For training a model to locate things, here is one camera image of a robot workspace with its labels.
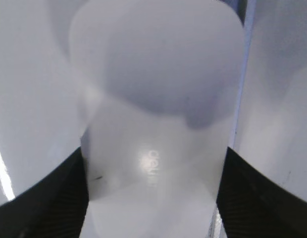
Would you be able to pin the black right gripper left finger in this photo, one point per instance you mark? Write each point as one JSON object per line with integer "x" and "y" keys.
{"x": 55, "y": 207}

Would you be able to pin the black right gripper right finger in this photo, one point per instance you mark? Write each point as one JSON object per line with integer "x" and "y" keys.
{"x": 252, "y": 206}

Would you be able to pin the white board eraser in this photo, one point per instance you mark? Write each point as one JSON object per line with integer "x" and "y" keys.
{"x": 157, "y": 88}

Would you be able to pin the white board with grey frame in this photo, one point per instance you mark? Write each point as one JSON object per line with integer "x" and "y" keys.
{"x": 39, "y": 113}

